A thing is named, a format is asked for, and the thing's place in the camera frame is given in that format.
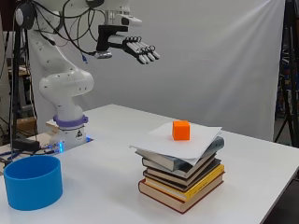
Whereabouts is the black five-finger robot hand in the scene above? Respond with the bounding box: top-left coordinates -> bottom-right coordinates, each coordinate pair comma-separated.
93,24 -> 162,65

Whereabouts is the orange cube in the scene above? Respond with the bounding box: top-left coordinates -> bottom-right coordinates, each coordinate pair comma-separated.
171,119 -> 192,142

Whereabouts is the white backdrop sheet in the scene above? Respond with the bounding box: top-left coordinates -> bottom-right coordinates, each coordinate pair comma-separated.
27,0 -> 286,143

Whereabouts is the black upright pole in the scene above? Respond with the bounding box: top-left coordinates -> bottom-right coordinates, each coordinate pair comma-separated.
8,27 -> 22,161

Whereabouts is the brown cardboard box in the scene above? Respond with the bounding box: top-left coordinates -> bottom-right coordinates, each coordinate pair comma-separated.
16,116 -> 39,135

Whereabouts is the blue-lit connector block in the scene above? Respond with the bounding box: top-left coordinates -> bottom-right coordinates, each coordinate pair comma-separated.
45,140 -> 65,155

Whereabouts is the white flat booklet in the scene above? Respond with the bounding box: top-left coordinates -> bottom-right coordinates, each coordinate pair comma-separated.
130,121 -> 223,167

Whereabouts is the black power box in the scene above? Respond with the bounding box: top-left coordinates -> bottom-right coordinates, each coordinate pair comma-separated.
12,137 -> 41,153

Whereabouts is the grey hardcover book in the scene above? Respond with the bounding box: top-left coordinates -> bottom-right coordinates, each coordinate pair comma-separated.
135,135 -> 225,173

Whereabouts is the dark brown book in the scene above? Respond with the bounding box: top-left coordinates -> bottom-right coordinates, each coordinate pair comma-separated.
142,164 -> 224,192

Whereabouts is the black cover book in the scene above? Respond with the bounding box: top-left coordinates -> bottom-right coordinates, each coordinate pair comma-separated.
142,157 -> 222,180

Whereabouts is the blue round tub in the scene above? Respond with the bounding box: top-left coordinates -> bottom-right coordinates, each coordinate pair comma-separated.
3,155 -> 64,212

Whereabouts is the yellow book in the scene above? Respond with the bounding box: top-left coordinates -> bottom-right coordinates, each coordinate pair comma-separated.
144,163 -> 226,203

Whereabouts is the red-brown thick book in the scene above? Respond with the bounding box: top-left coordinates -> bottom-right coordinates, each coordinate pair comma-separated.
137,171 -> 226,216

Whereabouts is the black tripod stand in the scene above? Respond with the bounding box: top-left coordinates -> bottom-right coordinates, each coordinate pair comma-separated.
273,0 -> 299,147

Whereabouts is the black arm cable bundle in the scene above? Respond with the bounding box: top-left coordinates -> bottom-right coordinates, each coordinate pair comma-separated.
30,0 -> 106,64

